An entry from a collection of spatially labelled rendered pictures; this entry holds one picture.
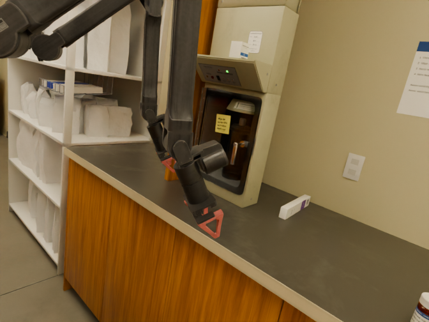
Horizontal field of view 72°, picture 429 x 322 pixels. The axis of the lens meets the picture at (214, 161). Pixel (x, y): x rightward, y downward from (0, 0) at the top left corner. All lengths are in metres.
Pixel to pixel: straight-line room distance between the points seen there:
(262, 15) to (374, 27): 0.51
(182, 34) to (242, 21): 0.63
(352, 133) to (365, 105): 0.13
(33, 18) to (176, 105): 0.29
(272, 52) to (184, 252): 0.79
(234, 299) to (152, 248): 0.42
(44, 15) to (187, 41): 0.26
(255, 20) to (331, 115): 0.57
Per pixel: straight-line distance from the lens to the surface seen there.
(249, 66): 1.07
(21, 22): 0.62
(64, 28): 1.14
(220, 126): 1.25
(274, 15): 1.19
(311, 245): 1.10
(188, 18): 0.66
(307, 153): 1.53
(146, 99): 1.14
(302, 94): 1.55
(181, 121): 0.65
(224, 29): 1.31
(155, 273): 1.30
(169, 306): 1.29
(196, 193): 0.72
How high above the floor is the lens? 1.41
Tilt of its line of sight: 15 degrees down
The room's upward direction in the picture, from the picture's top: 10 degrees clockwise
